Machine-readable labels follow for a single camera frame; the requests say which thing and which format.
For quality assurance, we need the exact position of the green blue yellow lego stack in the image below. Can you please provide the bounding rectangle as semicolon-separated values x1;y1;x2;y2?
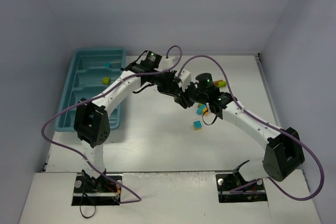
196;103;208;115

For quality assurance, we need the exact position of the small green lego brick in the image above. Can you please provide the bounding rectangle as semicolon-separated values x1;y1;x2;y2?
213;80;227;88

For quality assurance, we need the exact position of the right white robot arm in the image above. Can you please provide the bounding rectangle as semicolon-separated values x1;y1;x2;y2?
177;70;305;182

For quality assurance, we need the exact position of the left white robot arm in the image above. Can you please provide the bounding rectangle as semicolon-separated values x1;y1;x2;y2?
74;51;181;179

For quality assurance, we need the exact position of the blue yellow lego cube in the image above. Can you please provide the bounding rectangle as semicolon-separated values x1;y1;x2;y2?
193;121;202;131

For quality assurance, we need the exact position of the teal plastic compartment tray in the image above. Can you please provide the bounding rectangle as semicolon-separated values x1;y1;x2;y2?
55;48;128;132

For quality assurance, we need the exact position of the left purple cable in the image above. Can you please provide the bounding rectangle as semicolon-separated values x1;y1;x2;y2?
41;45;183;204

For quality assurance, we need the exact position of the purple cable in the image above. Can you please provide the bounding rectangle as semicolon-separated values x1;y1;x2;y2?
177;55;325;200
41;45;183;204

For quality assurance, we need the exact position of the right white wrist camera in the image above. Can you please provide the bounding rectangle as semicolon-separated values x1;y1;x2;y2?
178;70;192;91

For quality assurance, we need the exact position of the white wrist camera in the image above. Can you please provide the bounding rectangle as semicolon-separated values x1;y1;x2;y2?
161;56;179;71
178;70;192;91

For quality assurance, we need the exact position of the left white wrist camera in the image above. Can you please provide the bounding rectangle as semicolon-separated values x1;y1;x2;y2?
161;56;179;71

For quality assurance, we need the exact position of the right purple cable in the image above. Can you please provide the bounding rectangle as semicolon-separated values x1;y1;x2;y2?
177;55;325;200

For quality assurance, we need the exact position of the black loop cable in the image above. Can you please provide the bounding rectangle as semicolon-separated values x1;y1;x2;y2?
79;204;97;219

